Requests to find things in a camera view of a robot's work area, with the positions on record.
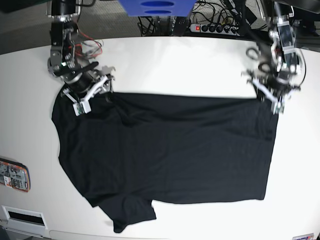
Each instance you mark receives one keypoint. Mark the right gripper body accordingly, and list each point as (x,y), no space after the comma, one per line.
(85,81)

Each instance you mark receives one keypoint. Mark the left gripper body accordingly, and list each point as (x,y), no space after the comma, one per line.
(276,86)

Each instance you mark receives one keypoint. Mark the black T-shirt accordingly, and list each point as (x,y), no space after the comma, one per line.
(136,148)

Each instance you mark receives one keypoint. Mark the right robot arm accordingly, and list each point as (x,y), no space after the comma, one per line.
(67,61)

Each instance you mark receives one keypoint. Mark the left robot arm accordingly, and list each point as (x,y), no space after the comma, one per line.
(278,60)

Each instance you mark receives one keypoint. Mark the blue plastic bin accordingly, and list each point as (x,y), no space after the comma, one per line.
(152,8)

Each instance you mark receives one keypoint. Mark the white power strip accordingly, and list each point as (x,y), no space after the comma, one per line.
(225,29)

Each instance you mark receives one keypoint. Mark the orange-edged circuit board case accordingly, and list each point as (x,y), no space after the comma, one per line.
(14,175)

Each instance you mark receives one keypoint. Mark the sticker at table edge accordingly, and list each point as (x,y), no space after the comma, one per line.
(309,236)

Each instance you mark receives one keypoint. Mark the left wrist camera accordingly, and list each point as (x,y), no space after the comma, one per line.
(277,107)

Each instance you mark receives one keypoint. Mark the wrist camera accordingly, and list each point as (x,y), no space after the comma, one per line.
(277,107)
(81,108)

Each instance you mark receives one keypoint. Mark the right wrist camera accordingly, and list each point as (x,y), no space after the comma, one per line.
(81,108)

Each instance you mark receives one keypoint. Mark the white table cable slot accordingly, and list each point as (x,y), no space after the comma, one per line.
(23,217)

